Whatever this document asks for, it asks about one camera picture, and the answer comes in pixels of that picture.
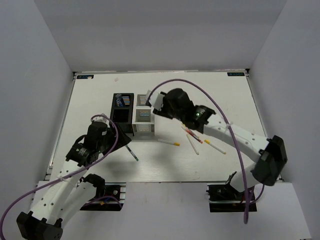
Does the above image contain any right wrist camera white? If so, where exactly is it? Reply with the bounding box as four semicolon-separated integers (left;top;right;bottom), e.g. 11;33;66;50
145;90;165;110

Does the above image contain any white pen holder box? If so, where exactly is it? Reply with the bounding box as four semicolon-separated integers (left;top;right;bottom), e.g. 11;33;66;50
132;94;155;138

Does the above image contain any pale yellow white marker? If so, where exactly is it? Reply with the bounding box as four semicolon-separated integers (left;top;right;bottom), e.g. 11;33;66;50
186;134;200;155

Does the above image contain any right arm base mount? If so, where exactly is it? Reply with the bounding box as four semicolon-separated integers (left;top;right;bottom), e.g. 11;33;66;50
206;171;246;213

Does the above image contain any blue white glue tube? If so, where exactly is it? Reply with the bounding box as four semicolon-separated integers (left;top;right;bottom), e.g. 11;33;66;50
115;93;125;107

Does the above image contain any red refill pen pack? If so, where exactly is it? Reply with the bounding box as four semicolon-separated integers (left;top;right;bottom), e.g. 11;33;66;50
181;126;203;144

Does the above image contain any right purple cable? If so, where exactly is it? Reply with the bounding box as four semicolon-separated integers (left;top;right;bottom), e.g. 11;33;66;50
149;79;266;225

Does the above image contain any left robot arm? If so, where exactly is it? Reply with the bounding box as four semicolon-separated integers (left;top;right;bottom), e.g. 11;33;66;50
16;120;131;240

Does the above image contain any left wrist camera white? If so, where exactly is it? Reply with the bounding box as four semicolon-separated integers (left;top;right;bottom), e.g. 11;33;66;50
90;113;110;124

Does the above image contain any green thin pen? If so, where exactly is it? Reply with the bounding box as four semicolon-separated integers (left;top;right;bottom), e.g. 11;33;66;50
125;145;139;162

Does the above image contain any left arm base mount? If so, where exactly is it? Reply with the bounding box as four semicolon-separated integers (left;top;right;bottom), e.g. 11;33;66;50
79;173;126;212

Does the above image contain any black pen holder box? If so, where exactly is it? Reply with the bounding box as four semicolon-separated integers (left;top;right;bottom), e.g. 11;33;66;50
110;93;134;135

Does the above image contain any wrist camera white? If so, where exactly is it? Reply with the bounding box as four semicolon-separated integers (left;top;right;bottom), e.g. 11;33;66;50
145;90;165;110
90;113;110;124

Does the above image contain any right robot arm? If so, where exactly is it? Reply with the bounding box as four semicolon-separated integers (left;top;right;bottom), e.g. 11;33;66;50
146;88;288;200

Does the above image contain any yellow cap marker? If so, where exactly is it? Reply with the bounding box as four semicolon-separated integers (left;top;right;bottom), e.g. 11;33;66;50
157;139;180;147
204;139;227;155

